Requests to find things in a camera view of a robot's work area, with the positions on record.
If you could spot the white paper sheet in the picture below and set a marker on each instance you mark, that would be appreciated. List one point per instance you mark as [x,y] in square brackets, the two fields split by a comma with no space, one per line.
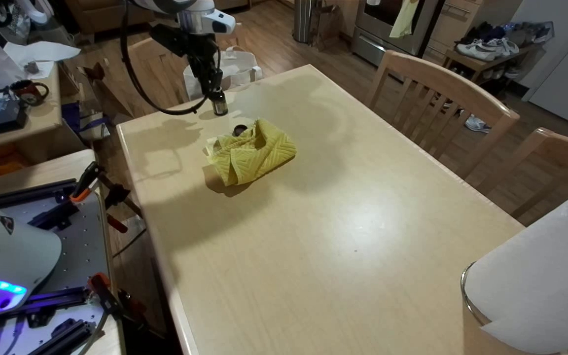
[40,54]

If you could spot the stainless steel appliance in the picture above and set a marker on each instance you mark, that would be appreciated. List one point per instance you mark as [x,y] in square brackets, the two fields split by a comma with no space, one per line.
[375,30]

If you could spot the wooden slat back chair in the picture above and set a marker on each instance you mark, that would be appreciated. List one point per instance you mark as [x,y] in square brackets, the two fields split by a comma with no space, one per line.
[442,91]
[553,168]

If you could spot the wooden chair beside robot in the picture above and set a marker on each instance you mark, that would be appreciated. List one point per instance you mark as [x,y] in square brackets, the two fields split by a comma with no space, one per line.
[103,91]

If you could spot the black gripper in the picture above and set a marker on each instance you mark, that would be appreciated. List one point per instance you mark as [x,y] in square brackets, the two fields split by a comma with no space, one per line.
[206,62]

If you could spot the black orange clamp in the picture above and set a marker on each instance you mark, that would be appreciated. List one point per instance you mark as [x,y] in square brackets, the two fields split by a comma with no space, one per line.
[109,297]
[79,190]

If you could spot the yellow hanging towel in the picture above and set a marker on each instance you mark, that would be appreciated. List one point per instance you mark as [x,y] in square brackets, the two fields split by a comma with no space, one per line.
[403,18]

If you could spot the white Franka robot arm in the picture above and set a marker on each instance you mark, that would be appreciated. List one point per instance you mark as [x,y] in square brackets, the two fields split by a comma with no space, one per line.
[192,11]

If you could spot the grey metal mounting plate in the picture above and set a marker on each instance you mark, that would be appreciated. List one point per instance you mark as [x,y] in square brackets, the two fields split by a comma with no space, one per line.
[79,243]

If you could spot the white grey floor sneakers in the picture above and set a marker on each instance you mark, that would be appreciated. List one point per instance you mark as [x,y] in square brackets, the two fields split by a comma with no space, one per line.
[476,123]

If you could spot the yellow folded cloth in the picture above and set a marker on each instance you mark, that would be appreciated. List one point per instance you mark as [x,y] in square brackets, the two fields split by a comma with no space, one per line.
[251,155]

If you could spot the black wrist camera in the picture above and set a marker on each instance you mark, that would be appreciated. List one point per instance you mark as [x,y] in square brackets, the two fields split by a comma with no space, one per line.
[168,38]

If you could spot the black headphones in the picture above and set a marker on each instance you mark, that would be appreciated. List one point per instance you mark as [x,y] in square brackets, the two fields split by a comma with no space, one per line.
[28,93]

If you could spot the light wood cabinet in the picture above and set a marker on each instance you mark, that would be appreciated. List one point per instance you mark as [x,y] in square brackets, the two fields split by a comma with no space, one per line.
[454,26]

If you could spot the dark blue shoes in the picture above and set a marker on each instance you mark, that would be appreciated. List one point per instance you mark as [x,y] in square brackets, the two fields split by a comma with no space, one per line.
[488,30]

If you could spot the white sneakers pair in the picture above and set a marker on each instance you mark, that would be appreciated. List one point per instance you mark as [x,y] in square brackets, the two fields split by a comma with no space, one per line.
[484,48]

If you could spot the wooden desk with clutter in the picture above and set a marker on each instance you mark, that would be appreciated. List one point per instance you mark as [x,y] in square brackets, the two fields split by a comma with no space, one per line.
[40,121]

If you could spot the white paper towel roll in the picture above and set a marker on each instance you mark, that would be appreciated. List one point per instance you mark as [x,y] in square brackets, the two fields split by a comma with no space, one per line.
[541,283]

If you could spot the wooden shoe rack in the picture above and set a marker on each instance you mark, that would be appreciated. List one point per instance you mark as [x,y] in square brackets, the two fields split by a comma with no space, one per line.
[474,66]

